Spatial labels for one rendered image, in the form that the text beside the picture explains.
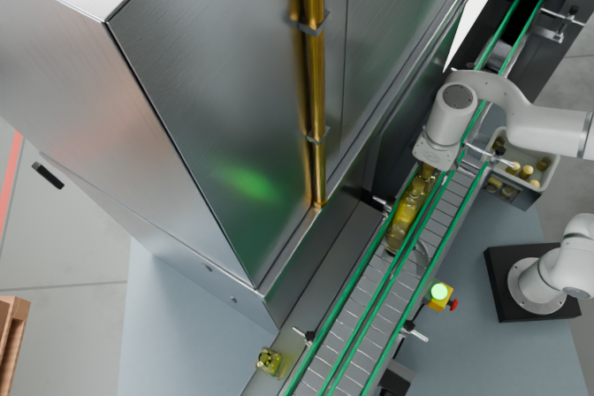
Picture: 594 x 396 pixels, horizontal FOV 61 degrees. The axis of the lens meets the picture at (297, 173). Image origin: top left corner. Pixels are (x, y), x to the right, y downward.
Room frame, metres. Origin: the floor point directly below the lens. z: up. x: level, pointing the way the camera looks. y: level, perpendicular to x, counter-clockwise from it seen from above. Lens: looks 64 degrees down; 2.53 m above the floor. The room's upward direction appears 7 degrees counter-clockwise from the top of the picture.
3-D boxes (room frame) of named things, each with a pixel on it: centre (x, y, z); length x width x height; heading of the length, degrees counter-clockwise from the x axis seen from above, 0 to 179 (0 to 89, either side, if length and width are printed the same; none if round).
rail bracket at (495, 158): (0.67, -0.60, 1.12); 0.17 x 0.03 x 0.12; 51
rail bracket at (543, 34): (1.17, -1.00, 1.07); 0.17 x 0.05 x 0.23; 51
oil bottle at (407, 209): (0.51, -0.31, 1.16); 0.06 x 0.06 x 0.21; 51
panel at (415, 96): (0.94, -0.48, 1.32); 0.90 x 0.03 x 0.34; 141
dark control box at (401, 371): (0.07, -0.21, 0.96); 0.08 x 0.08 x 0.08; 51
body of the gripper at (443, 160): (0.56, -0.35, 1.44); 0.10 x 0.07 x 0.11; 51
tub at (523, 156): (0.69, -0.75, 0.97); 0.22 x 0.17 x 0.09; 51
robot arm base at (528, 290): (0.31, -0.75, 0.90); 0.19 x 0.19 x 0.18
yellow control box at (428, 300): (0.29, -0.38, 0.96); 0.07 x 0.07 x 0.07; 51
